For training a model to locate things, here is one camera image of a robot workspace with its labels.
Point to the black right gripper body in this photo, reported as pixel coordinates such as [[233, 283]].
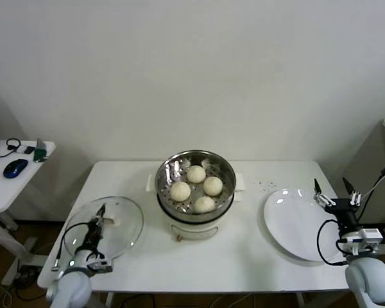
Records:
[[345, 211]]

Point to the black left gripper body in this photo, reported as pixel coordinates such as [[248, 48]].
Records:
[[93, 237]]

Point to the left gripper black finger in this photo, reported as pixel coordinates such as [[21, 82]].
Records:
[[102, 213]]

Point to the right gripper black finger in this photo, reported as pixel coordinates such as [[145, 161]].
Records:
[[316, 189], [349, 187]]

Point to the round glass pot lid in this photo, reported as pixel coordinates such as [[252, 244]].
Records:
[[128, 224]]

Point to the white steamed baozi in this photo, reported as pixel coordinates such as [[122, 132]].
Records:
[[196, 174], [180, 192], [204, 205], [213, 186]]

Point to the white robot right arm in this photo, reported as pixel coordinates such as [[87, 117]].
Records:
[[372, 279]]

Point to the stainless steel steamer basket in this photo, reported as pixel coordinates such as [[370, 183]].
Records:
[[228, 179]]

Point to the steel steamer pot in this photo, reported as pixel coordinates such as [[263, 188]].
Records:
[[195, 229]]

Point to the large white plate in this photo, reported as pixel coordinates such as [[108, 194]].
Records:
[[292, 224]]

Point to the floor power strip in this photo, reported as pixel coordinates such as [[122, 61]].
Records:
[[29, 272]]

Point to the white side desk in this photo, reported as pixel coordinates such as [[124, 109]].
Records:
[[6, 199]]

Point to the small black device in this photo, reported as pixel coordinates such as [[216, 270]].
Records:
[[29, 150]]

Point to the blue computer mouse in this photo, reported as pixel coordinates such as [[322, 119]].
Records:
[[15, 169]]

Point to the small white adapter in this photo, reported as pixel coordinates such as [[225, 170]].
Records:
[[21, 149]]

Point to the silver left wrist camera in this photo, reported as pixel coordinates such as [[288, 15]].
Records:
[[101, 264]]

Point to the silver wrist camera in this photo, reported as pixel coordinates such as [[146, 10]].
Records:
[[101, 264], [372, 235]]

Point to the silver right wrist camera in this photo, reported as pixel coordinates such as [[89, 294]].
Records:
[[372, 235]]

